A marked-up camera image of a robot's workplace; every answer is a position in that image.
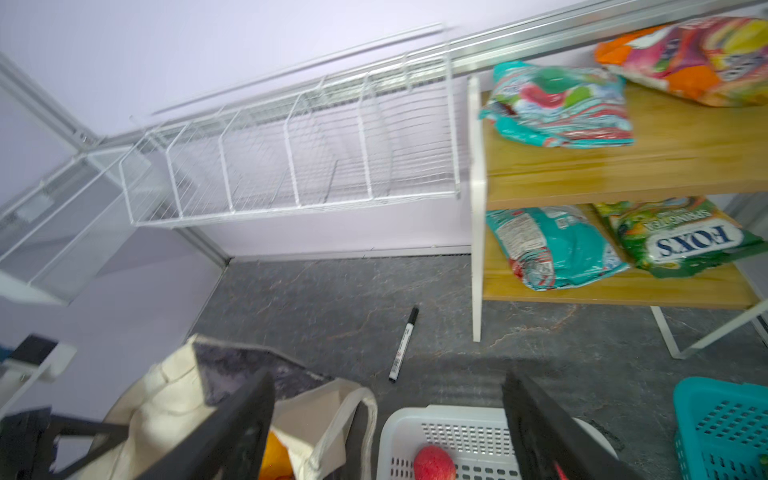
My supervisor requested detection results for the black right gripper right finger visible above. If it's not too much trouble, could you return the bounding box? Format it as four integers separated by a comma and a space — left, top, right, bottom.
502, 370, 640, 480

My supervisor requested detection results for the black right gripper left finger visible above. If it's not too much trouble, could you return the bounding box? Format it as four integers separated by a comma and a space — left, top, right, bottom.
140, 368, 276, 480

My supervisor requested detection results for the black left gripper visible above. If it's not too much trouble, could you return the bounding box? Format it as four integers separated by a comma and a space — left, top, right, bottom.
1, 407, 129, 479

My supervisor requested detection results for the beige canvas grocery bag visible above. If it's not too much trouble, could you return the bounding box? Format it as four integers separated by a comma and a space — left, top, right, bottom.
77, 335, 378, 479

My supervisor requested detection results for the orange pink snack bag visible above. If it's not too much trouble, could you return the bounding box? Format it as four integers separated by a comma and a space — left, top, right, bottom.
595, 16, 767, 107

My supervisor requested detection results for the orange fruit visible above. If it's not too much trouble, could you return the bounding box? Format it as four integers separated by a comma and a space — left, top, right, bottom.
258, 431, 294, 480

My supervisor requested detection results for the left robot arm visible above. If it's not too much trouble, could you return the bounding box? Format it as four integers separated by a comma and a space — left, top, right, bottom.
1, 335, 129, 479

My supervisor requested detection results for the green Fox's candy bag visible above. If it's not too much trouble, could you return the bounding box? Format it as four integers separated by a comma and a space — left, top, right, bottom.
593, 196, 767, 279

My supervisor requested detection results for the teal pink snack bag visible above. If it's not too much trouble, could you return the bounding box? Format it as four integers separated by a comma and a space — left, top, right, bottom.
479, 61, 634, 149

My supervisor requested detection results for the white plastic basket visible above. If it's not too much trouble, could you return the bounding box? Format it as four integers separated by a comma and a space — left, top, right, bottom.
375, 405, 618, 479

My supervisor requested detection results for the red apple far left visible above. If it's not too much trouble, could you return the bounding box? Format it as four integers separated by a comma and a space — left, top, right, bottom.
413, 445, 457, 480

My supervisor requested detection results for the black and white marker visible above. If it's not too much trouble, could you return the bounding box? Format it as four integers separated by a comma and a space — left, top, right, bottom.
388, 306, 419, 383

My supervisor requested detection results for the teal plastic basket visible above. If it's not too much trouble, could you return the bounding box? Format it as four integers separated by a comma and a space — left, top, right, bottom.
673, 377, 767, 480

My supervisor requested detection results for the small white mesh basket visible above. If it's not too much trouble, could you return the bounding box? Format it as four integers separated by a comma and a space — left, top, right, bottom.
1, 146, 170, 305

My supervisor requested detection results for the white and wood shelf rack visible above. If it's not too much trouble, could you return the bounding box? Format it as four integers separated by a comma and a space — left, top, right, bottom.
467, 76, 767, 360

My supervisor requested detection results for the long white wire basket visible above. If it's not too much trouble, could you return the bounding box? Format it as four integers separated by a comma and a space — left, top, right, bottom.
118, 43, 460, 228

